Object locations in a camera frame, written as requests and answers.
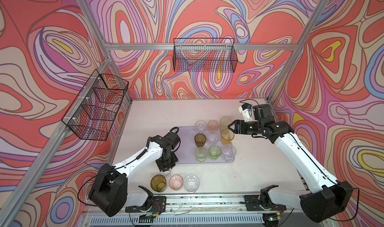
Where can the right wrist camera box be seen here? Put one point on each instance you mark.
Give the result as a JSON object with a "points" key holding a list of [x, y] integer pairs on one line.
{"points": [[258, 113]]}

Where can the bright green glass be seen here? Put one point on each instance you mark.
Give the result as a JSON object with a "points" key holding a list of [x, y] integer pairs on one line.
{"points": [[214, 152]]}

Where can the pink dimpled cup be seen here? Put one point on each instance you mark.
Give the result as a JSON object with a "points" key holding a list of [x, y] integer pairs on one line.
{"points": [[213, 126]]}

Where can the clear faceted glass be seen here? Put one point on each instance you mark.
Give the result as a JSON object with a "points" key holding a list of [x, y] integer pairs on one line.
{"points": [[228, 153]]}

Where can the black wire basket back wall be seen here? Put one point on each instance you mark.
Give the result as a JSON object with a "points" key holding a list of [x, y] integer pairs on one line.
{"points": [[200, 54]]}

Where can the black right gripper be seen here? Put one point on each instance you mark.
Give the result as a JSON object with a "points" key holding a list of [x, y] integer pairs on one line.
{"points": [[239, 124]]}

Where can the black wire basket wall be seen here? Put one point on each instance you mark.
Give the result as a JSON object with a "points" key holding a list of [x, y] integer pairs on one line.
{"points": [[100, 100], [200, 54]]}

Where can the clear ribbed glass front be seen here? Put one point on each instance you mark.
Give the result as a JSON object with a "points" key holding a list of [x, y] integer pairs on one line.
{"points": [[191, 183]]}

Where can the black wire basket left wall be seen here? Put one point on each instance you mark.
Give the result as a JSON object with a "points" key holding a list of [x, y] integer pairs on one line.
{"points": [[100, 100]]}

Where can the large olive green glass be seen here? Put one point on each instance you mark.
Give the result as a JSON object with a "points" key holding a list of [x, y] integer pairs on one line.
{"points": [[158, 183]]}

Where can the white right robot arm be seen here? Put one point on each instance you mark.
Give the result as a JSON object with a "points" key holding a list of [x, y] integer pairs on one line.
{"points": [[326, 195]]}

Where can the pink clear glass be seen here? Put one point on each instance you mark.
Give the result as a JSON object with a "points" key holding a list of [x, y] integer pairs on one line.
{"points": [[176, 182]]}

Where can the yellow clear plastic cup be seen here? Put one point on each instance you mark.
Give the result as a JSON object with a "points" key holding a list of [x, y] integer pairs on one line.
{"points": [[227, 136]]}

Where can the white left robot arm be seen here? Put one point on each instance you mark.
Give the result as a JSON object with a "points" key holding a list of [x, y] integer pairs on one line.
{"points": [[110, 191]]}

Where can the pale green dimpled cup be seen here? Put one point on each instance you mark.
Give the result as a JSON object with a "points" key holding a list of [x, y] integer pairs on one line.
{"points": [[225, 122]]}

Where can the lilac plastic tray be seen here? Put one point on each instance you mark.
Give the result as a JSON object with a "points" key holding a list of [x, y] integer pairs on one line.
{"points": [[186, 152]]}

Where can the clear textured glass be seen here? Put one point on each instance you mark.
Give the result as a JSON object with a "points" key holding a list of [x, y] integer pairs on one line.
{"points": [[213, 137]]}

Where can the olive brown glass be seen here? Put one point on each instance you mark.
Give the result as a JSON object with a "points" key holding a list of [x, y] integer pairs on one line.
{"points": [[200, 140]]}

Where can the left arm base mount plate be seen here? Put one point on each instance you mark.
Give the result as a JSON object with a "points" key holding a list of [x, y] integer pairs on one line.
{"points": [[156, 205]]}

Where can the aluminium front rail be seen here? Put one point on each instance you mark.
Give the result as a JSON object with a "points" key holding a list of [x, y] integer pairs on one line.
{"points": [[205, 203]]}

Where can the light green dimpled cup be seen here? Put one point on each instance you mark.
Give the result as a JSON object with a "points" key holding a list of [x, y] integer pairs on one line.
{"points": [[201, 154]]}

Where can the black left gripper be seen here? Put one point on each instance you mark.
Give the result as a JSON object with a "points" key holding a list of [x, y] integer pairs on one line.
{"points": [[163, 167]]}

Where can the small clear glass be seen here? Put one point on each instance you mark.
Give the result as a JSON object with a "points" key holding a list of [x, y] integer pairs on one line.
{"points": [[166, 173]]}

